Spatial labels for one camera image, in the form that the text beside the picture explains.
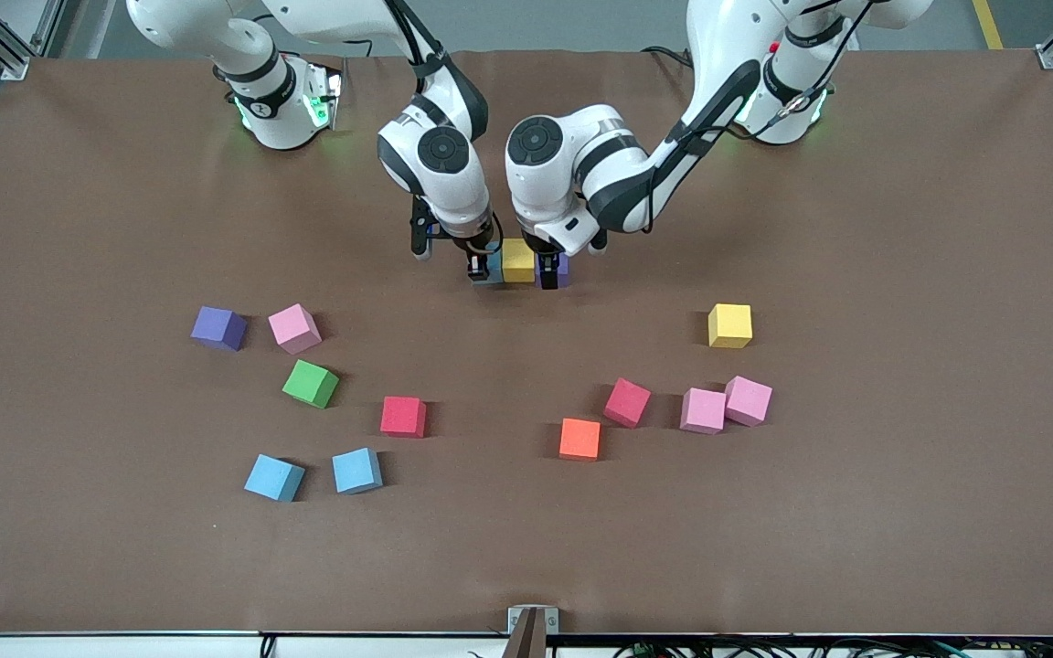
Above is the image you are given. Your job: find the yellow foam cube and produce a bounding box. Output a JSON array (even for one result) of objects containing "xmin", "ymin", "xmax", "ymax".
[
  {"xmin": 501, "ymin": 238, "xmax": 537, "ymax": 284},
  {"xmin": 707, "ymin": 303, "xmax": 754, "ymax": 350}
]

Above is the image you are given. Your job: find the red foam cube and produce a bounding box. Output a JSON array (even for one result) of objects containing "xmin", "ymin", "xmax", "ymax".
[
  {"xmin": 602, "ymin": 377, "xmax": 653, "ymax": 429},
  {"xmin": 379, "ymin": 396, "xmax": 428, "ymax": 439}
]

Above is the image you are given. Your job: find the orange foam cube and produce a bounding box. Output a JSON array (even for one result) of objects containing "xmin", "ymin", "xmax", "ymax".
[{"xmin": 558, "ymin": 418, "xmax": 602, "ymax": 462}]

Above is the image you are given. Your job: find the pink foam cube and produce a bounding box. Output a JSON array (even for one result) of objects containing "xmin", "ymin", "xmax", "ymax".
[
  {"xmin": 268, "ymin": 303, "xmax": 323, "ymax": 356},
  {"xmin": 724, "ymin": 375, "xmax": 774, "ymax": 428},
  {"xmin": 679, "ymin": 387, "xmax": 728, "ymax": 435}
]

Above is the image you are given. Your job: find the green foam cube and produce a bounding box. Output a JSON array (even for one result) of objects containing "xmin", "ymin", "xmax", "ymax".
[{"xmin": 282, "ymin": 359, "xmax": 341, "ymax": 409}]

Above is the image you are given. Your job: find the large table cover sheet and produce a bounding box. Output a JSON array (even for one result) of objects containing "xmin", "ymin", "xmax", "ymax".
[{"xmin": 0, "ymin": 50, "xmax": 1053, "ymax": 636}]

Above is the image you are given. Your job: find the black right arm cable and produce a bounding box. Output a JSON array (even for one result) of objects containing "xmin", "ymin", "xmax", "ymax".
[{"xmin": 378, "ymin": 0, "xmax": 445, "ymax": 92}]

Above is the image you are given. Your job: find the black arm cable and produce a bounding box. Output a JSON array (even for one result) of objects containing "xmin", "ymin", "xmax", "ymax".
[
  {"xmin": 673, "ymin": 0, "xmax": 884, "ymax": 147},
  {"xmin": 378, "ymin": 0, "xmax": 445, "ymax": 92}
]

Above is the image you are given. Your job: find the silver camera mount bracket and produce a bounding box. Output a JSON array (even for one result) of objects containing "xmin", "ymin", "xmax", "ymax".
[{"xmin": 507, "ymin": 605, "xmax": 560, "ymax": 658}]

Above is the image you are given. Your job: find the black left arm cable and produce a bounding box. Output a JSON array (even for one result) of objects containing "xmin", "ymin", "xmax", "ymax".
[{"xmin": 673, "ymin": 0, "xmax": 884, "ymax": 147}]

